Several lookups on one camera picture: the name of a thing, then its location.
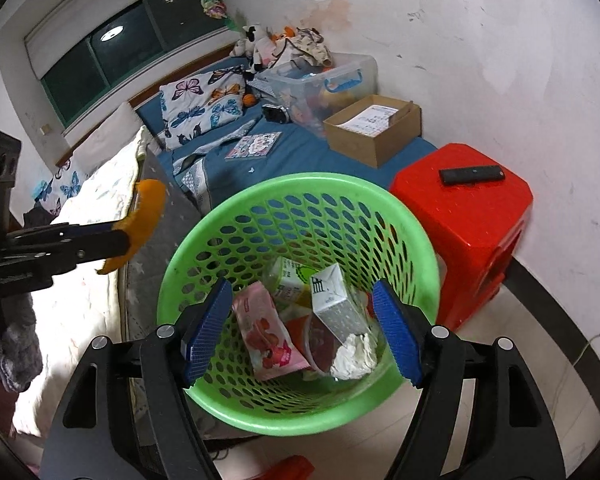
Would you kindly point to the small black pouch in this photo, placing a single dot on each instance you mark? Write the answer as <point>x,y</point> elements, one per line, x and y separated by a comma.
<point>276,113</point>

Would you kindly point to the red plastic stool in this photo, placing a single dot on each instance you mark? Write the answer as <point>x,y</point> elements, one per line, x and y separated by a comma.
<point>460,230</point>

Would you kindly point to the blue bed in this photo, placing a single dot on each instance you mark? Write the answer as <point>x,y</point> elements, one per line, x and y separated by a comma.
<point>305,152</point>

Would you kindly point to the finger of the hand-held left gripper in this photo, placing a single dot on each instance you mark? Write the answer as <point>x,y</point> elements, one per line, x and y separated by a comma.
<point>90,252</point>
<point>70,233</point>

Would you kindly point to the brown cardboard box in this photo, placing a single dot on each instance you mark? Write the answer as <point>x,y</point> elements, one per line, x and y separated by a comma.
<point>370,145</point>

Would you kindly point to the yellow-green milk carton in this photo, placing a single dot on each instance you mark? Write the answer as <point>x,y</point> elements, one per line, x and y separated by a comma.
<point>292,282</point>

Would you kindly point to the colourful wall decoration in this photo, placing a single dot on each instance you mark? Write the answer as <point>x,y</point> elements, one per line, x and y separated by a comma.
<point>214,6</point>

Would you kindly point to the white carton box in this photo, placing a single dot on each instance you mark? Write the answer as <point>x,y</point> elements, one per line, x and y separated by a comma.
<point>337,305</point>

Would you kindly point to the pink snack packet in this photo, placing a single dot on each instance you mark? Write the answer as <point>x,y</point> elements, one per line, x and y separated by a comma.
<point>267,332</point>

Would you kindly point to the small orange ball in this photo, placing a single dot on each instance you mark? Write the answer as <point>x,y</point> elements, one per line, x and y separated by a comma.
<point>249,100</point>

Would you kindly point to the white tissue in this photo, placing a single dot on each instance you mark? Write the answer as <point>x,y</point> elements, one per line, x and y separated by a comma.
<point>355,357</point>

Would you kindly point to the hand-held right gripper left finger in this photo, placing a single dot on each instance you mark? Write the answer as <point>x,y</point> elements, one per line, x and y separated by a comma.
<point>207,335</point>

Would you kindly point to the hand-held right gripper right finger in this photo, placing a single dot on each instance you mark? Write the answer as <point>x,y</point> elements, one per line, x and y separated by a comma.
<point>395,335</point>

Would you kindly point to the plain white pillow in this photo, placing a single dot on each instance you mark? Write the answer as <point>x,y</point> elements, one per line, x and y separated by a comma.
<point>105,135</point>

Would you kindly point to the clear plastic storage bin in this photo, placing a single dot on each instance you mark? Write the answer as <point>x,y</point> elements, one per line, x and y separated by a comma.
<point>325,77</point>

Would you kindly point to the green plastic basket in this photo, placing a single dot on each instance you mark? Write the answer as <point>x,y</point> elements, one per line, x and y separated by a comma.
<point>300,195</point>

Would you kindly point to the dark window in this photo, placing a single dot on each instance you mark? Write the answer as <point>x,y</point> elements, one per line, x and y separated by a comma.
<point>120,45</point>

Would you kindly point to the red plastic object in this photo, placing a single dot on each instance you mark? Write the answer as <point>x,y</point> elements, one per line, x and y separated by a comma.
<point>290,469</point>

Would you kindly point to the small butterfly print pillow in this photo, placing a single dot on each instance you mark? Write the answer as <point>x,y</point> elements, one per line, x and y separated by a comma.
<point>62,187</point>

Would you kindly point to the large butterfly print pillow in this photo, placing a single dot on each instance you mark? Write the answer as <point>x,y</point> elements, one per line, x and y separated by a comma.
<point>200,105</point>

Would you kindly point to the pink picture booklet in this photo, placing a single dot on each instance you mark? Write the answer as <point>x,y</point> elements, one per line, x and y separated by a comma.
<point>255,146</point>

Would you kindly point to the black remote control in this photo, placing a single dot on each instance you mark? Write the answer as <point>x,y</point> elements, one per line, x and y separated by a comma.
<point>472,174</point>

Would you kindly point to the black and white plush cow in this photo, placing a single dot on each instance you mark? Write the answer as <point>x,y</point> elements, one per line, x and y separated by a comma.
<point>252,45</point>

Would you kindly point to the red printed paper cup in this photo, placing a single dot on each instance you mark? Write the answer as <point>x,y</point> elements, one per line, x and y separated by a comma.
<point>316,347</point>

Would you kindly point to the orange peel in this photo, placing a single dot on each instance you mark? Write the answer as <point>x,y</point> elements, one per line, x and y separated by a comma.
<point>145,215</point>

